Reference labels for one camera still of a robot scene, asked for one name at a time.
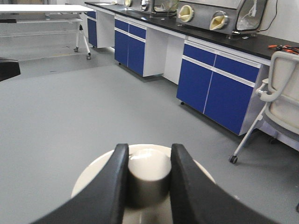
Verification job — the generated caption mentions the white office chair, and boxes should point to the white office chair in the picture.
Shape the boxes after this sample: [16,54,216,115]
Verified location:
[228,51,299,164]

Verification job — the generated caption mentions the steel glove box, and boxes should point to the steel glove box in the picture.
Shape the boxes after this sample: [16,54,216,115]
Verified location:
[176,0,267,35]
[124,0,178,14]

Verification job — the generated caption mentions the glass jar with white lid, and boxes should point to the glass jar with white lid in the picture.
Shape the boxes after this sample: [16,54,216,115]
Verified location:
[71,144,217,224]

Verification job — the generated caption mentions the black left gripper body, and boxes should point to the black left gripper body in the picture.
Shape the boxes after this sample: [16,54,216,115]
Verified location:
[0,58,21,81]

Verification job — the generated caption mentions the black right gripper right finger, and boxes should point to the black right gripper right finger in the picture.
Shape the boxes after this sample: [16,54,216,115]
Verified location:
[170,144,275,224]

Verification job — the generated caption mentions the white folding table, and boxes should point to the white folding table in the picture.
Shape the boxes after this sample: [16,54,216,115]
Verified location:
[0,4,93,60]

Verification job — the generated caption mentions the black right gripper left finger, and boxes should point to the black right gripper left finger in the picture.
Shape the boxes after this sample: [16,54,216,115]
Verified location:
[34,143,129,224]

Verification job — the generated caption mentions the blue white lab cabinet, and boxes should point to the blue white lab cabinet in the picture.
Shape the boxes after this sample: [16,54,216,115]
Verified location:
[87,2,296,135]

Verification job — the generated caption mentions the orange handled pliers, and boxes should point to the orange handled pliers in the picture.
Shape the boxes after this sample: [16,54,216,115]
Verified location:
[268,45,299,55]

